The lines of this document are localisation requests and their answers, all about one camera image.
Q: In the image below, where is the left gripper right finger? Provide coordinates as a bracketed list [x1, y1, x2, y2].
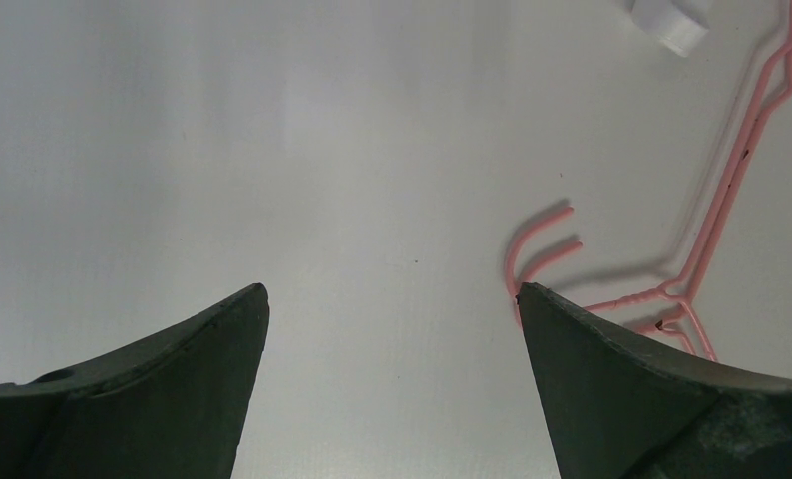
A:
[518, 283, 792, 478]

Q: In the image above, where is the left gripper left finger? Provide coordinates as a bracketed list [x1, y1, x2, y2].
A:
[0, 283, 269, 478]

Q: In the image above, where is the red wire hanger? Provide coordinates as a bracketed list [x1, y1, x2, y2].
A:
[503, 0, 792, 363]

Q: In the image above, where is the white clothes rack frame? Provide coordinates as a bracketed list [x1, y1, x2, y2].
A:
[630, 0, 712, 58]

